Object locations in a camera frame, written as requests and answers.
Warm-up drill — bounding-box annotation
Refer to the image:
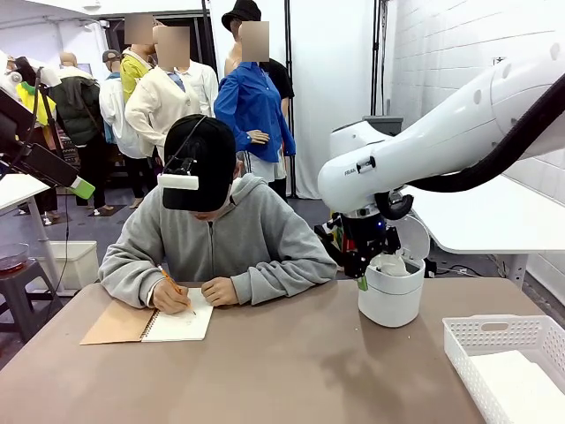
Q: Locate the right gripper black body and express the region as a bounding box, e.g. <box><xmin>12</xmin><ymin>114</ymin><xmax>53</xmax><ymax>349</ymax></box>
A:
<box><xmin>342</xmin><ymin>215</ymin><xmax>390</xmax><ymax>258</ymax></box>

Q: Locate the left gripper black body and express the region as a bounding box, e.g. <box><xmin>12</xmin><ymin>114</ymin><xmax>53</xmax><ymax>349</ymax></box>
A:
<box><xmin>0</xmin><ymin>90</ymin><xmax>35</xmax><ymax>171</ymax></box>

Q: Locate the orange pencil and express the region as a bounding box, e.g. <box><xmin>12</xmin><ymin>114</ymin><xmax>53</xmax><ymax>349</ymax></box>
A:
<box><xmin>157</xmin><ymin>264</ymin><xmax>198</xmax><ymax>315</ymax></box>

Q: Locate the spiral notebook with brown cover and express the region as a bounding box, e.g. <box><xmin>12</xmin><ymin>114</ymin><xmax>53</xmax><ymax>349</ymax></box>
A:
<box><xmin>79</xmin><ymin>287</ymin><xmax>215</xmax><ymax>346</ymax></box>

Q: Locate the person's left forearm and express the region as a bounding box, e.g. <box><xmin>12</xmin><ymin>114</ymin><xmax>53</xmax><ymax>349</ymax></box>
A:
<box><xmin>231</xmin><ymin>260</ymin><xmax>339</xmax><ymax>307</ymax></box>

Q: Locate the person's right forearm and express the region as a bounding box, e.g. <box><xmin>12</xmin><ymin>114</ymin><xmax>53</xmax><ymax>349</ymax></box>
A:
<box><xmin>97</xmin><ymin>255</ymin><xmax>160</xmax><ymax>309</ymax></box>

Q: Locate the person's left hand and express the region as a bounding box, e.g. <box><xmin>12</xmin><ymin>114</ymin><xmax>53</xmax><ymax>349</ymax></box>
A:
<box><xmin>200</xmin><ymin>276</ymin><xmax>240</xmax><ymax>308</ymax></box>

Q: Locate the person's right hand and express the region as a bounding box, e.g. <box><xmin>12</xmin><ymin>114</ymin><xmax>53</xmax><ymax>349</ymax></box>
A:
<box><xmin>151</xmin><ymin>278</ymin><xmax>193</xmax><ymax>315</ymax></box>

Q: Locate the yellow shopping bag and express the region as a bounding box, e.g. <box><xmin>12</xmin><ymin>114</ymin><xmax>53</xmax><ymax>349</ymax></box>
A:
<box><xmin>331</xmin><ymin>215</ymin><xmax>345</xmax><ymax>251</ymax></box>

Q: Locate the yellow jacket mannequin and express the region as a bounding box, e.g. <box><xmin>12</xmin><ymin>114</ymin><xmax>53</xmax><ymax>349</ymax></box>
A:
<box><xmin>15</xmin><ymin>56</ymin><xmax>61</xmax><ymax>220</ymax></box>

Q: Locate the white desk with leg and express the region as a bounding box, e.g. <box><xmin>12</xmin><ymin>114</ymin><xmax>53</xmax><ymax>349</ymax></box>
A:
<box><xmin>0</xmin><ymin>173</ymin><xmax>63</xmax><ymax>292</ymax></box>

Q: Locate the white lidded trash bin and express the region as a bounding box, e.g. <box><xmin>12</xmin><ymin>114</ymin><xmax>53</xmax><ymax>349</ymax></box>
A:
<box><xmin>357</xmin><ymin>215</ymin><xmax>432</xmax><ymax>329</ymax></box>

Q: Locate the dark puffer jacket mannequin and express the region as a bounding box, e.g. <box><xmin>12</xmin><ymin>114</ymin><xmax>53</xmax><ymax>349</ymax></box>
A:
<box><xmin>49</xmin><ymin>51</ymin><xmax>109</xmax><ymax>211</ymax></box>

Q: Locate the red glass bowl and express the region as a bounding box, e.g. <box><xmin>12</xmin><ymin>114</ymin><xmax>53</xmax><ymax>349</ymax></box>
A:
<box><xmin>0</xmin><ymin>242</ymin><xmax>30</xmax><ymax>272</ymax></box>

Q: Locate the large white table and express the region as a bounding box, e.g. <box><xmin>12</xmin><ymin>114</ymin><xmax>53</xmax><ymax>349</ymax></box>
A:
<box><xmin>403</xmin><ymin>172</ymin><xmax>565</xmax><ymax>279</ymax></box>

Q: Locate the white storage box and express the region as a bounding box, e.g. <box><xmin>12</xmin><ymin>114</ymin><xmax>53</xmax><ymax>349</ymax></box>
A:
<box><xmin>33</xmin><ymin>240</ymin><xmax>100</xmax><ymax>292</ymax></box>

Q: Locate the person in grey hoodie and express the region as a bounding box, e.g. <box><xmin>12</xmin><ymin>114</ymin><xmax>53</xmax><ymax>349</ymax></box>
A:
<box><xmin>97</xmin><ymin>114</ymin><xmax>339</xmax><ymax>310</ymax></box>

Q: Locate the grey box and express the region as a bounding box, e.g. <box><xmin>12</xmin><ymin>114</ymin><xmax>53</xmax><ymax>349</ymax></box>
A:
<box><xmin>362</xmin><ymin>115</ymin><xmax>404</xmax><ymax>134</ymax></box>

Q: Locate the grey stool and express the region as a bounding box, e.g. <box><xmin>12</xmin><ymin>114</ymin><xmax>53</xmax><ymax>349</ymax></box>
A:
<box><xmin>0</xmin><ymin>259</ymin><xmax>64</xmax><ymax>344</ymax></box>

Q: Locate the white perforated plastic basket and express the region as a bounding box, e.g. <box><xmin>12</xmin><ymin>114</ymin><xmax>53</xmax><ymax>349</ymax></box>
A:
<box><xmin>442</xmin><ymin>314</ymin><xmax>565</xmax><ymax>424</ymax></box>

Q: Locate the yellow shirt mannequin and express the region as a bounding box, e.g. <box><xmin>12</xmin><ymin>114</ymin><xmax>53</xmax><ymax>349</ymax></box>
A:
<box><xmin>119</xmin><ymin>12</ymin><xmax>155</xmax><ymax>105</ymax></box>

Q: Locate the cream cardigan mannequin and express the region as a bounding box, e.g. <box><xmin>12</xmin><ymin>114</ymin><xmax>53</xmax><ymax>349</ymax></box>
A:
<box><xmin>124</xmin><ymin>26</ymin><xmax>220</xmax><ymax>161</ymax></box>

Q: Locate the black cap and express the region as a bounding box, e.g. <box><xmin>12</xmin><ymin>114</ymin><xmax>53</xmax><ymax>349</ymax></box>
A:
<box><xmin>162</xmin><ymin>113</ymin><xmax>237</xmax><ymax>212</ymax></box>

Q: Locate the blue shirt mannequin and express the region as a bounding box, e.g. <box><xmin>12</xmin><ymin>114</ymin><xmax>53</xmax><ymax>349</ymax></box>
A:
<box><xmin>214</xmin><ymin>19</ymin><xmax>297</xmax><ymax>183</ymax></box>

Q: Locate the white backdrop curtain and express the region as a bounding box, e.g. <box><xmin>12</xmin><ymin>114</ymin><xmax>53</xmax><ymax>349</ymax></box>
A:
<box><xmin>210</xmin><ymin>0</ymin><xmax>398</xmax><ymax>201</ymax></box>

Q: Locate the black t-shirt mannequin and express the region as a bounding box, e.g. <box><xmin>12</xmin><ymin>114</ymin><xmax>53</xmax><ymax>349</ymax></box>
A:
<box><xmin>263</xmin><ymin>58</ymin><xmax>296</xmax><ymax>114</ymax></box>

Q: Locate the black stand pole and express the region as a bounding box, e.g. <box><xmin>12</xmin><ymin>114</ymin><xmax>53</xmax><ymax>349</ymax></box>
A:
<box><xmin>283</xmin><ymin>0</ymin><xmax>298</xmax><ymax>199</ymax></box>
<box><xmin>373</xmin><ymin>0</ymin><xmax>392</xmax><ymax>117</ymax></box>

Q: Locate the black bucket hat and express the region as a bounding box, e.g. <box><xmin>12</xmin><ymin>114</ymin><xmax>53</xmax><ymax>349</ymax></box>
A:
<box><xmin>221</xmin><ymin>0</ymin><xmax>262</xmax><ymax>33</ymax></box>

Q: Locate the thin black cable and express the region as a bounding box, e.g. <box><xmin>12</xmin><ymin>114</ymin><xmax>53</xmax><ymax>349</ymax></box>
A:
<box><xmin>0</xmin><ymin>65</ymin><xmax>44</xmax><ymax>180</ymax></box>

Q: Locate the black corrugated cable hose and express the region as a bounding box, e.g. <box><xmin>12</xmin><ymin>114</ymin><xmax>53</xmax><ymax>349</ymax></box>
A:
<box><xmin>373</xmin><ymin>72</ymin><xmax>565</xmax><ymax>221</ymax></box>

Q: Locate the white head-mounted camera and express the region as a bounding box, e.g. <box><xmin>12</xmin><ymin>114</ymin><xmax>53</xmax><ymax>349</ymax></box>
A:
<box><xmin>156</xmin><ymin>115</ymin><xmax>208</xmax><ymax>192</ymax></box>

